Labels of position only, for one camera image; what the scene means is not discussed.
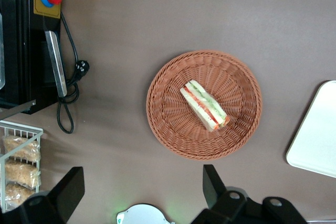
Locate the black sealing machine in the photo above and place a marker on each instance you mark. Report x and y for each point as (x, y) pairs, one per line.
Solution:
(26, 64)

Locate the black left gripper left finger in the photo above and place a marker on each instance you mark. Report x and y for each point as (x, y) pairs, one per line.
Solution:
(71, 190)

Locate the silver metal sealing bar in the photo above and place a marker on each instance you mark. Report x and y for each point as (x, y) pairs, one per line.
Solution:
(56, 64)

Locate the triangular sandwich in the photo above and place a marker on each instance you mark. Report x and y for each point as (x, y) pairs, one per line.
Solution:
(202, 103)

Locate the grey metal lever bar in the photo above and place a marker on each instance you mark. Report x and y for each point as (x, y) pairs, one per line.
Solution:
(15, 110)

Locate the beige rectangular tray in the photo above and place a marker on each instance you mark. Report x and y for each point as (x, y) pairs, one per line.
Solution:
(315, 134)

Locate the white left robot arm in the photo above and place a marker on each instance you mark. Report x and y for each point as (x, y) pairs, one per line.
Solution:
(143, 214)

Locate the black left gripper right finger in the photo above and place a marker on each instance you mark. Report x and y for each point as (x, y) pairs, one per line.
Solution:
(214, 187)

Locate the brown round wicker basket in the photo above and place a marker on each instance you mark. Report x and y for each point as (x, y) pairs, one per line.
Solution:
(170, 129)

